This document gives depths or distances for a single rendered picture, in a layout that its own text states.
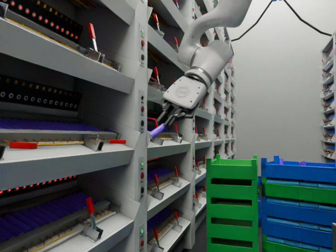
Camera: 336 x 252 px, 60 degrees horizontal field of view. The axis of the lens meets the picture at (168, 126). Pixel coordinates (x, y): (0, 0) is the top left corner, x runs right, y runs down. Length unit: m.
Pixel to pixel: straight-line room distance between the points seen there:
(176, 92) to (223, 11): 0.26
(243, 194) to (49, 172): 0.84
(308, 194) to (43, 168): 1.00
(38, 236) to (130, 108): 0.40
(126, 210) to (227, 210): 0.51
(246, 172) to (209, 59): 0.51
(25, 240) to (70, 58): 0.34
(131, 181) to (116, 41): 0.41
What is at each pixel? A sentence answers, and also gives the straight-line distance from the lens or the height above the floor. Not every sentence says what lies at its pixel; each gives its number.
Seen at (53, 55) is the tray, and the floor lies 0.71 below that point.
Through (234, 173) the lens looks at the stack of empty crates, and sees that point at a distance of 1.21.
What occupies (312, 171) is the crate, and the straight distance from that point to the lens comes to 1.26.
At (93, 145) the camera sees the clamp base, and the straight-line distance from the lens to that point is 0.67.
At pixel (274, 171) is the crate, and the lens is 1.29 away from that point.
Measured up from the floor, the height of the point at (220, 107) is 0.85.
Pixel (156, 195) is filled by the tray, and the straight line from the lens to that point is 1.08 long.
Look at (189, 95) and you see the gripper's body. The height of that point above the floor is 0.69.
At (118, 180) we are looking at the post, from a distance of 0.86.
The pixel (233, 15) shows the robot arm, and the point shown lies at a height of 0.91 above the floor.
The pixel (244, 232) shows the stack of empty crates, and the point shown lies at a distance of 1.26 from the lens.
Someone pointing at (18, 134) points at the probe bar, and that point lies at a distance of 0.54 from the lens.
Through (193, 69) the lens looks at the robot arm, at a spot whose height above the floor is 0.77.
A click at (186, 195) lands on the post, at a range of 1.53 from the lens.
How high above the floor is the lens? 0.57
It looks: 2 degrees up
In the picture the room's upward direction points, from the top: straight up
